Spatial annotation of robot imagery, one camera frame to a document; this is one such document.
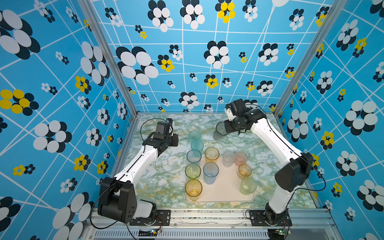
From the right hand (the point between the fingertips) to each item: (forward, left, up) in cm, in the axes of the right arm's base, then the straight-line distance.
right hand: (229, 126), depth 84 cm
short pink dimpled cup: (-10, -9, -20) cm, 24 cm away
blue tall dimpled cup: (-22, +11, -12) cm, 27 cm away
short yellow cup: (-18, -10, -20) cm, 29 cm away
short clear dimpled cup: (-10, -1, -19) cm, 22 cm away
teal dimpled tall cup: (+6, +20, -17) cm, 27 cm away
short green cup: (-27, -10, -20) cm, 35 cm away
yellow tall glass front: (-32, +20, -7) cm, 39 cm away
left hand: (-4, +31, -5) cm, 31 cm away
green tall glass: (-20, +21, -15) cm, 33 cm away
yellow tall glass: (-12, +10, -11) cm, 19 cm away
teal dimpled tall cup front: (-3, +18, -14) cm, 23 cm away
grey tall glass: (-4, +5, +1) cm, 7 cm away
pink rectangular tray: (-27, +1, -24) cm, 36 cm away
